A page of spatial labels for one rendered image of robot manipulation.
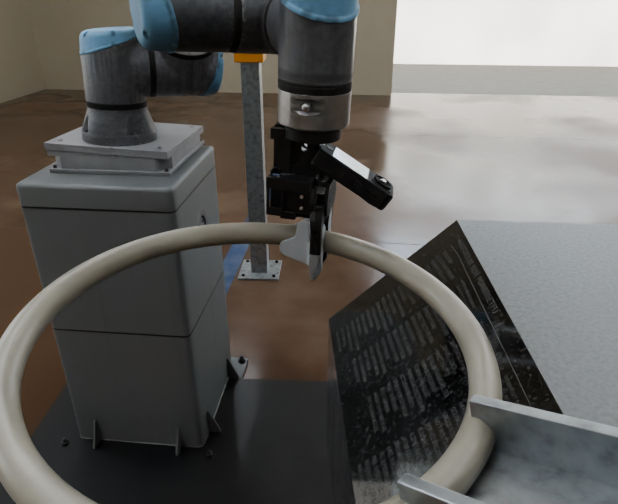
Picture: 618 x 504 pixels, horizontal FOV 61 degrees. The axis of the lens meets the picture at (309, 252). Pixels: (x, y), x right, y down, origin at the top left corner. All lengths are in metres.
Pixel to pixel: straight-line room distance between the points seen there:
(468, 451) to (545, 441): 0.06
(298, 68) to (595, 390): 0.50
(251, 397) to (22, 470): 1.49
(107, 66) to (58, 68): 7.00
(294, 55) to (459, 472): 0.45
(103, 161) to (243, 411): 0.92
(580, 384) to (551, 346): 0.07
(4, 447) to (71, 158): 1.09
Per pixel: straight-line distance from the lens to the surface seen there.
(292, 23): 0.63
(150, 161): 1.40
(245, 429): 1.79
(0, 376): 0.54
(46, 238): 1.50
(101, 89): 1.44
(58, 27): 8.32
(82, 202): 1.41
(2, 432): 0.49
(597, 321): 0.83
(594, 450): 0.46
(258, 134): 2.39
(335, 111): 0.64
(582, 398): 0.69
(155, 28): 0.70
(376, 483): 0.78
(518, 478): 0.47
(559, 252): 1.01
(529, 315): 0.81
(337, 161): 0.67
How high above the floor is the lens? 1.28
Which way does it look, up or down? 27 degrees down
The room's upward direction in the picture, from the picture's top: straight up
